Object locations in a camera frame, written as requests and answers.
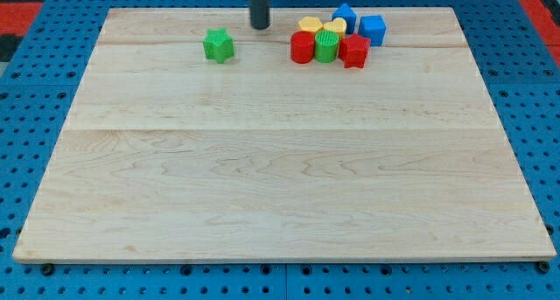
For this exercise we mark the green cylinder block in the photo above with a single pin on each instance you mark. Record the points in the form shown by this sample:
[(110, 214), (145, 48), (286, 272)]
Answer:
[(326, 46)]

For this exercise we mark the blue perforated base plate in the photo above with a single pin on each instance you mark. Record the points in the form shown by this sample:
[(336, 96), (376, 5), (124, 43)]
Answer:
[(39, 83)]

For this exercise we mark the red cylinder block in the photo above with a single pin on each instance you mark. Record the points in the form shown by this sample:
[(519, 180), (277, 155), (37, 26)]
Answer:
[(302, 46)]

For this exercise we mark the blue cube block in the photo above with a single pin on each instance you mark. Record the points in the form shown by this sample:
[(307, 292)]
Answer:
[(374, 28)]

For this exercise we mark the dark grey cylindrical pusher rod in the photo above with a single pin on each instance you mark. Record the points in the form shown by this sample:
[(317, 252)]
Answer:
[(259, 11)]

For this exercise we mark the blue pentagon block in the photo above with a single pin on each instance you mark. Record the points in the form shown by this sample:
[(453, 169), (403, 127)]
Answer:
[(346, 12)]

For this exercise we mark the yellow hexagon block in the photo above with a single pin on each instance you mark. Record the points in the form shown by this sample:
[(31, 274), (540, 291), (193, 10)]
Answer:
[(310, 24)]

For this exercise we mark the yellow heart block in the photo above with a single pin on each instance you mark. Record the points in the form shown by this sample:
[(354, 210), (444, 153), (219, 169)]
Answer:
[(337, 25)]

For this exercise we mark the light wooden board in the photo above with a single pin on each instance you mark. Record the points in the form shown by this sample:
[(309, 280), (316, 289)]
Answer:
[(168, 157)]

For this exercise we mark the green star block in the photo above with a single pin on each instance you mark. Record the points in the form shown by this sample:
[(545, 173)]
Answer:
[(218, 45)]

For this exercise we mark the red star block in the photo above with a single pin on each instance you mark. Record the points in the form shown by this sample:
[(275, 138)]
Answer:
[(354, 50)]

